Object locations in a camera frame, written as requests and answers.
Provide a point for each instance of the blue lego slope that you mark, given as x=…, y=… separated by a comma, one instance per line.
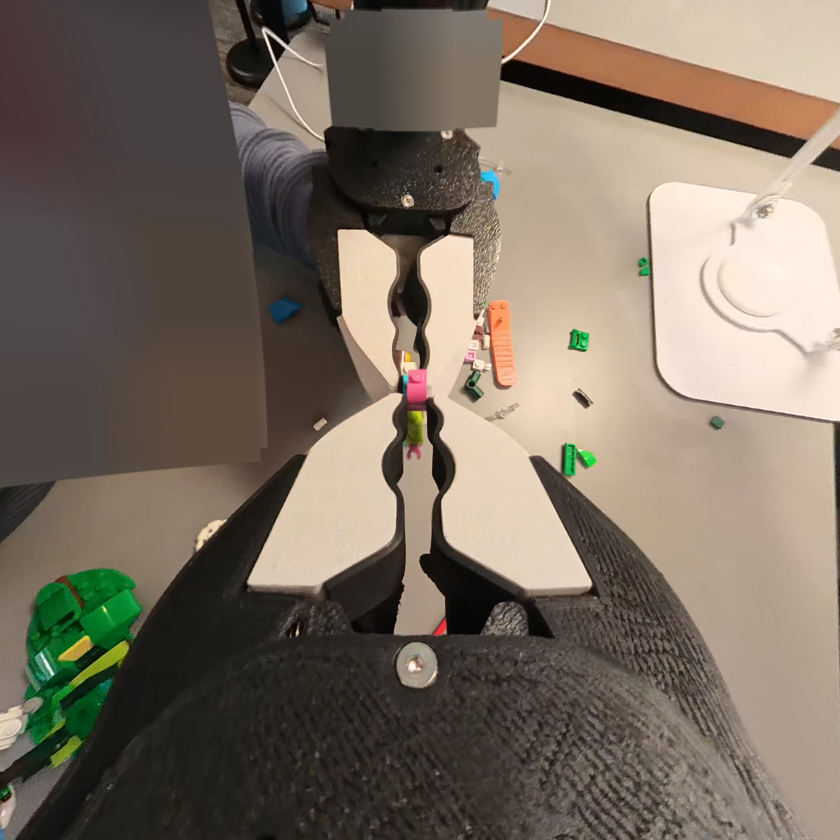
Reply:
x=284, y=310

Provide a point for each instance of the bright green lego slope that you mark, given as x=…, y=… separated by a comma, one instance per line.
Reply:
x=586, y=458

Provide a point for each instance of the blue lego piece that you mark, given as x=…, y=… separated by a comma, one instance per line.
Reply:
x=490, y=184

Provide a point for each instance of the black round stand base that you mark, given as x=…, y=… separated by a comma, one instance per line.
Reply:
x=249, y=65

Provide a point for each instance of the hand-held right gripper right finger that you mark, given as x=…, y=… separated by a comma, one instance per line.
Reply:
x=512, y=512

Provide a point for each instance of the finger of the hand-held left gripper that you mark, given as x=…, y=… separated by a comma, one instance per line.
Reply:
x=453, y=295
x=364, y=295

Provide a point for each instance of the pink and lime lego piece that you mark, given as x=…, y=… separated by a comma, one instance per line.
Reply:
x=417, y=387

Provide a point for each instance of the green lego grille plate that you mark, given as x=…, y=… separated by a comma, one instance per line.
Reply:
x=569, y=459

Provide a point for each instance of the orange brick separator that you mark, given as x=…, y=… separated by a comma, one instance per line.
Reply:
x=502, y=348

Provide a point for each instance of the clear lego piece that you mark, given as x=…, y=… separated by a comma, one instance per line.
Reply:
x=505, y=412

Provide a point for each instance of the white lego flower piece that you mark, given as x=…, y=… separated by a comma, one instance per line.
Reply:
x=210, y=535

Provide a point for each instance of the person's left forearm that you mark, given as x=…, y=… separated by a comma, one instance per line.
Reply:
x=275, y=190

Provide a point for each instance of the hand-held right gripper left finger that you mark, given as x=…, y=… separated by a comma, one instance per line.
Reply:
x=334, y=505

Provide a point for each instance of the cluster of pastel lego bits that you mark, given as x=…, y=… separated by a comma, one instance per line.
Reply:
x=479, y=341

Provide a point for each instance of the dark green lego bracket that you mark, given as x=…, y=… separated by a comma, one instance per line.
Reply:
x=475, y=387

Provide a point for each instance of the black lego pin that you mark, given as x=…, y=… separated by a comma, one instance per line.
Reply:
x=583, y=397

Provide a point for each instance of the green lego plant model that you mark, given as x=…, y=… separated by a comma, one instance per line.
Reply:
x=79, y=623

